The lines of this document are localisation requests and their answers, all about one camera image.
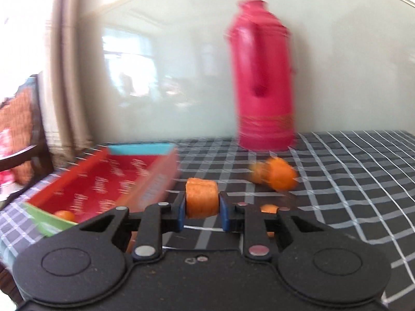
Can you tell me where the orange carrot-like fruit piece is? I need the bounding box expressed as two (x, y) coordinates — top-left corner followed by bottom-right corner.
(185, 178), (219, 219)

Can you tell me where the orange piece behind gripper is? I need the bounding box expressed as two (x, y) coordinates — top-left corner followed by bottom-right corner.
(260, 204), (279, 238)

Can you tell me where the red paper tray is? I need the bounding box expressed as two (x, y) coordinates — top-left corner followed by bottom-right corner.
(23, 143), (179, 237)

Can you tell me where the small orange tangerine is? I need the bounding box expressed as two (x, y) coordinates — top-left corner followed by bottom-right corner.
(249, 157), (298, 192)

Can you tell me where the orange fruit in tray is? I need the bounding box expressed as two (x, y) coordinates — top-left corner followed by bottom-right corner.
(54, 210), (75, 222)

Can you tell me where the black white checkered tablecloth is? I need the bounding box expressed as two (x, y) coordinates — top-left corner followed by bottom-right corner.
(0, 130), (415, 305)

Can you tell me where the dark wooden sofa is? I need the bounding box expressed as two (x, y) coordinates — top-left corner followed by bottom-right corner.
(1, 74), (54, 207)

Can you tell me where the beige curtain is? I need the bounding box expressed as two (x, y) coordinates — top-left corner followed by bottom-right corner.
(39, 0), (92, 166)

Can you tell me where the red thermos flask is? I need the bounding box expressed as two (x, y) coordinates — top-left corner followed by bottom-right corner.
(227, 0), (295, 151)

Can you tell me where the pink plastic bag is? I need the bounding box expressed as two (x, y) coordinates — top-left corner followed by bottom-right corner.
(0, 129), (15, 186)

